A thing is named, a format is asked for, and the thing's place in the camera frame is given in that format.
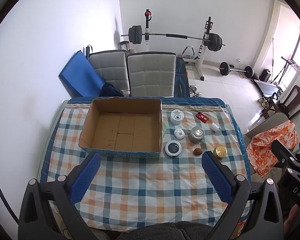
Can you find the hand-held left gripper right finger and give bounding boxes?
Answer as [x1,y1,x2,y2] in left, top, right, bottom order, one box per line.
[201,151,286,240]

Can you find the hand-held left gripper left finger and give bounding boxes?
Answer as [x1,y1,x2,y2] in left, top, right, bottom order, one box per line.
[19,152,101,240]

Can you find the gold round case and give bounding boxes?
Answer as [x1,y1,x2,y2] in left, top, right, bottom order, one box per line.
[213,146,227,159]

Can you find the silver tin with gold coin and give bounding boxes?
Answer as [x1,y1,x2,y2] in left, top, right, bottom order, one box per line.
[189,127,205,143]

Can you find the round jar with black lid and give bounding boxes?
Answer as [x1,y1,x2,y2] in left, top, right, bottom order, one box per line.
[164,141,182,157]

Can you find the cardboard box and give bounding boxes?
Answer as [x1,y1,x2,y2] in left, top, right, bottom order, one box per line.
[79,97,163,161]

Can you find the white round jar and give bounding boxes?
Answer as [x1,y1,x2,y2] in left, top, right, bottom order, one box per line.
[170,109,185,125]

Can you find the person's right hand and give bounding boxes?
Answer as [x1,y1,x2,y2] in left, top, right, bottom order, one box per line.
[284,204,300,235]

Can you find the orange floral cloth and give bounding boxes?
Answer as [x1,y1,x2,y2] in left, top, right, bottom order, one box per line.
[246,120,299,178]

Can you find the beige chair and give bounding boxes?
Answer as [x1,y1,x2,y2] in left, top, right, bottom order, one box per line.
[242,112,298,150]

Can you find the dark wooden chair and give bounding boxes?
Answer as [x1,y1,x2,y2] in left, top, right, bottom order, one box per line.
[277,85,300,120]

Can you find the dark low table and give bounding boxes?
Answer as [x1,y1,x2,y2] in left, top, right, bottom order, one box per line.
[254,79,283,98]

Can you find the plaid blanket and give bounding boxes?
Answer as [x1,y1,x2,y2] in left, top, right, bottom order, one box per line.
[40,97,252,230]

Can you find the chrome dumbbell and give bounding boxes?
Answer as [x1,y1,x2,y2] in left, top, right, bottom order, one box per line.
[190,86,203,98]

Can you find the dark blue knitted cloth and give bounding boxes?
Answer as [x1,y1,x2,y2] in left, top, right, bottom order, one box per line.
[100,82,124,97]

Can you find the short barbell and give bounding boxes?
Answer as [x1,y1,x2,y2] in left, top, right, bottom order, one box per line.
[219,61,254,78]

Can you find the blue foam mat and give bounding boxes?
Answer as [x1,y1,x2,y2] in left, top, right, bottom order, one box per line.
[59,51,107,97]

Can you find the grey padded chair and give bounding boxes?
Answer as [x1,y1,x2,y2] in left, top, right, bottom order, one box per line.
[127,52,177,98]
[89,50,130,98]

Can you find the long barbell with black plates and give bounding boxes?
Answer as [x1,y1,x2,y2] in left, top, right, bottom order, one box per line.
[121,25,226,53]

